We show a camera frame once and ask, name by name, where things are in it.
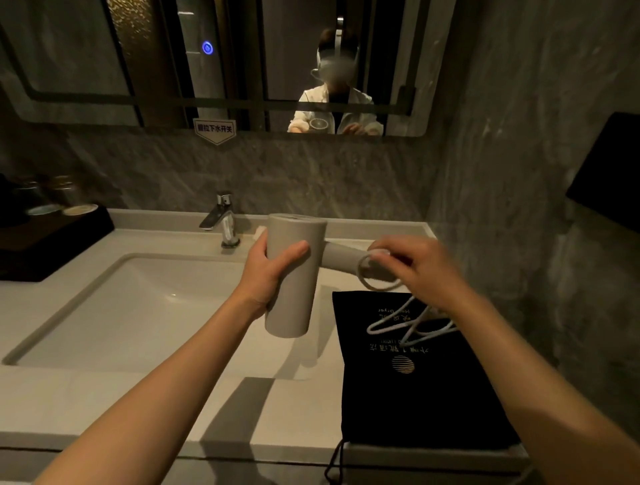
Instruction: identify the person's right hand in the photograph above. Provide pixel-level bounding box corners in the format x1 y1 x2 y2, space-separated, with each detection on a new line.
367 235 469 313

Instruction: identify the person's left hand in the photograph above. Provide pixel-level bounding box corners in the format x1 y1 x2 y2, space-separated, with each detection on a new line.
234 231 311 321

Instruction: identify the white hair dryer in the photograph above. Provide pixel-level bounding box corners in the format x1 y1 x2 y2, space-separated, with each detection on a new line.
264 213 404 337

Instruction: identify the white power cord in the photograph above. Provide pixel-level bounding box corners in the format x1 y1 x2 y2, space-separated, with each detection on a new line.
356 249 459 349

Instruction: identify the person's right forearm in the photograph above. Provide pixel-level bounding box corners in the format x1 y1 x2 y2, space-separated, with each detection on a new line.
449 294 640 485

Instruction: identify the person's left forearm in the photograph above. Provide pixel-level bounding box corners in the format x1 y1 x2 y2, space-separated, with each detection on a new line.
32 292 262 485

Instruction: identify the chrome faucet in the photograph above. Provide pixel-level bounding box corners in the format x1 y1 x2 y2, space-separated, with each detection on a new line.
199 192 242 249

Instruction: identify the white pointed sign sticker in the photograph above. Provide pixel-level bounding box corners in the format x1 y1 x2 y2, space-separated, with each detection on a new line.
193 118 237 147

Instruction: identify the white sink basin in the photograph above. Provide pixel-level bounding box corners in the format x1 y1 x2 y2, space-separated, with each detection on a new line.
2 252 347 381

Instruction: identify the glass cup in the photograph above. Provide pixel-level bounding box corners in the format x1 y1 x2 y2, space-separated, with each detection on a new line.
15 180 47 211
48 174 84 209

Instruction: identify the black tray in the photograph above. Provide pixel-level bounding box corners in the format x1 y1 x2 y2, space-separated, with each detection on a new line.
0 204 116 283

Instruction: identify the black drawstring bag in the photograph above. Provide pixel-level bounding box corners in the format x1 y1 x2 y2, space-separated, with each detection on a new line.
332 291 521 485

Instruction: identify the black wall box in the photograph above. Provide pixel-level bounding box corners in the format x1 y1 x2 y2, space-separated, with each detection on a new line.
565 112 640 236

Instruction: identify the wall mirror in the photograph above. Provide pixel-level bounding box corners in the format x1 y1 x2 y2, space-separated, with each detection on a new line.
0 0 457 139

